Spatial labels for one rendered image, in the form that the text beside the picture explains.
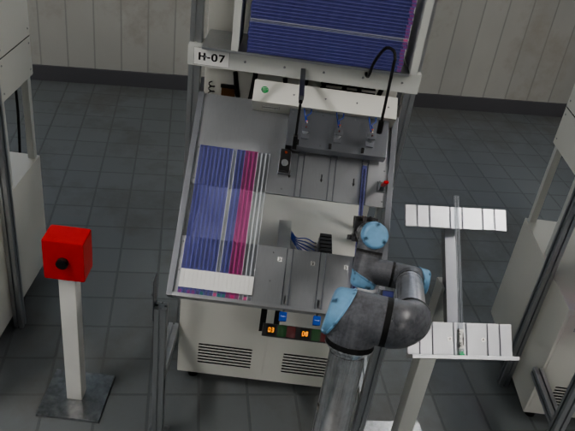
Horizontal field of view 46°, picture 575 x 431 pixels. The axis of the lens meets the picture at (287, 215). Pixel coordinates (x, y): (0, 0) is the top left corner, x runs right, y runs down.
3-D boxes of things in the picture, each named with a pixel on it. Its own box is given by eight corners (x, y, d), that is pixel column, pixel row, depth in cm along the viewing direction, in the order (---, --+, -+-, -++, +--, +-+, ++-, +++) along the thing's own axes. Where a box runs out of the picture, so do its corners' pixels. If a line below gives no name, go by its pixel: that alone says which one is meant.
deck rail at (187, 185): (174, 298, 221) (171, 295, 215) (168, 297, 221) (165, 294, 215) (205, 98, 239) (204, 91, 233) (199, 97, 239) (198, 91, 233)
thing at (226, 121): (382, 211, 233) (384, 207, 228) (191, 186, 231) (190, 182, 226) (389, 122, 241) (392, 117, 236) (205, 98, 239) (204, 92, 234)
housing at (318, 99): (388, 134, 241) (396, 119, 227) (251, 116, 240) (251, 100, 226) (389, 114, 243) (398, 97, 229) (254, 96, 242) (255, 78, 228)
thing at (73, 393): (98, 423, 258) (91, 259, 216) (35, 416, 257) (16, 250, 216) (115, 377, 278) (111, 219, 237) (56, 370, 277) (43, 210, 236)
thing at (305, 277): (374, 317, 221) (376, 316, 218) (174, 292, 219) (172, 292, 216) (379, 261, 226) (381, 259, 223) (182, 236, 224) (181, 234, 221)
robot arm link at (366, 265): (387, 294, 190) (395, 256, 190) (347, 286, 191) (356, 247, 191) (386, 292, 197) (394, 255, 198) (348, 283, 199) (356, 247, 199)
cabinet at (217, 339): (342, 401, 282) (370, 285, 250) (176, 380, 280) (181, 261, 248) (339, 302, 337) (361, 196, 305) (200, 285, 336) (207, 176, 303)
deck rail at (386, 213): (378, 322, 223) (382, 321, 217) (372, 321, 223) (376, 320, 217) (394, 123, 241) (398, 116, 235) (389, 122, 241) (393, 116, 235)
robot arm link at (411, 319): (443, 319, 147) (432, 260, 195) (394, 307, 149) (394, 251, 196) (431, 367, 150) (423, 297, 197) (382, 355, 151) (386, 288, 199)
